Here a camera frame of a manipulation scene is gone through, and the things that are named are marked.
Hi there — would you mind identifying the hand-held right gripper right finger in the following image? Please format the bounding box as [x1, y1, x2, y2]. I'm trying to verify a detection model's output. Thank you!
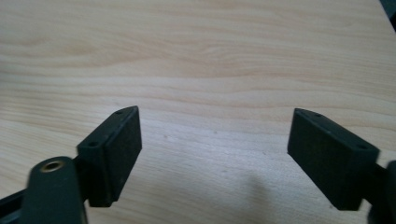
[287, 107, 381, 212]

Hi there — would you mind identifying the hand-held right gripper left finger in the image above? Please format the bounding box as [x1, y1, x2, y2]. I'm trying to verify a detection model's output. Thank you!
[76, 105, 143, 208]

